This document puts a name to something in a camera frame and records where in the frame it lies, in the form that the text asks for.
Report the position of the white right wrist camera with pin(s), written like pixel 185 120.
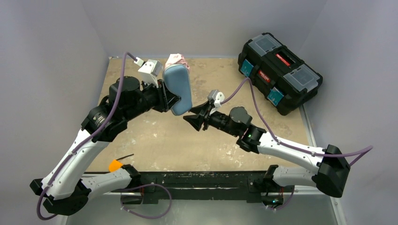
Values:
pixel 215 99

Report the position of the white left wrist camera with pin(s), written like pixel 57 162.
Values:
pixel 149 70

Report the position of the light blue glasses case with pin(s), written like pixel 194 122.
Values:
pixel 177 81

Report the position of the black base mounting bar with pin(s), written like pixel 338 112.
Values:
pixel 249 186

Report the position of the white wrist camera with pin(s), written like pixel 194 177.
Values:
pixel 149 70
pixel 215 99

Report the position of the pink and black folding umbrella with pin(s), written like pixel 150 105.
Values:
pixel 176 59

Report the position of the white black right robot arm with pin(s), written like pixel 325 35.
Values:
pixel 323 168

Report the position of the aluminium rail frame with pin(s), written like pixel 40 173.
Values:
pixel 305 205

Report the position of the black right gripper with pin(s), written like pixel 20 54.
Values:
pixel 205 116

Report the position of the orange and black tool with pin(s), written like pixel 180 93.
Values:
pixel 117 164

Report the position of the black toolbox with clear lids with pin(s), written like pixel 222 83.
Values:
pixel 280 75

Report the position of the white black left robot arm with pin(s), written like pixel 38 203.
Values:
pixel 64 191

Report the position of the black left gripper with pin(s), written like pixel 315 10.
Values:
pixel 164 99

